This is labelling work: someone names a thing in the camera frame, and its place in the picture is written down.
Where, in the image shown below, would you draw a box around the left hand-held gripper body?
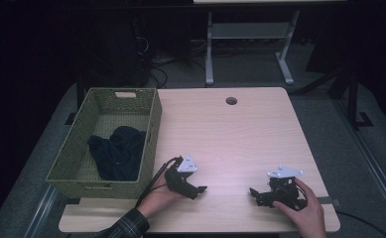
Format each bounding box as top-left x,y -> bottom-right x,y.
164,154 -> 199,200

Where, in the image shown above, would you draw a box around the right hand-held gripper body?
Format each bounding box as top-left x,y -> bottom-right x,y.
267,164 -> 310,212

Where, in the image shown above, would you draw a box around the person's left hand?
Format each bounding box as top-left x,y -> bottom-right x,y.
136,170 -> 186,220

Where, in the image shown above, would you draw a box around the person's right hand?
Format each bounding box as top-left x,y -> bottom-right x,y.
272,178 -> 327,238

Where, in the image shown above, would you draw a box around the dark blue cloth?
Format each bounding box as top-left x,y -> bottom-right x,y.
86,125 -> 148,182

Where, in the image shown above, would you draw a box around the green woven basket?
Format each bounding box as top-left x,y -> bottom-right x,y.
46,87 -> 163,199

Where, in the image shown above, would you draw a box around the black metal stand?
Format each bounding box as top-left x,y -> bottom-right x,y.
325,65 -> 375,131

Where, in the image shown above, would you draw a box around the black table strap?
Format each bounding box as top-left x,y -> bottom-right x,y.
319,195 -> 342,208

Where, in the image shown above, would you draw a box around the black floor cable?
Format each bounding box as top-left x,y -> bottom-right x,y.
334,209 -> 386,238

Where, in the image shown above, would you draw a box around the metal floor rail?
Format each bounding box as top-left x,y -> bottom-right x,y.
23,183 -> 61,238
332,97 -> 386,230

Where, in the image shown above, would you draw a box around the bundle of floor cables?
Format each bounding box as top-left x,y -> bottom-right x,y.
137,34 -> 211,89

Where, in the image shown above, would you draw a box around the white metal desk frame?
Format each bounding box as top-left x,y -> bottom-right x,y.
193,0 -> 348,86

